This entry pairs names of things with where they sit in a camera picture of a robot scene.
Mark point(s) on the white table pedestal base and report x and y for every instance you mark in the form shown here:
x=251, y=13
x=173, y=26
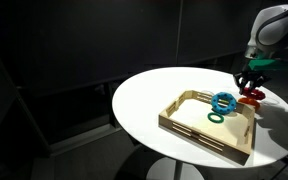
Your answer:
x=174, y=171

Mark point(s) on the light wooden slatted tray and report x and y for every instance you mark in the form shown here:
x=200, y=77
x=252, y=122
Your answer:
x=197, y=115

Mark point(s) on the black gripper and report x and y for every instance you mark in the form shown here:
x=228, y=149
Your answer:
x=252, y=77

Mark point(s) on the teal camera mount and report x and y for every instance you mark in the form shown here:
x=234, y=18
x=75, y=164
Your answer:
x=267, y=64

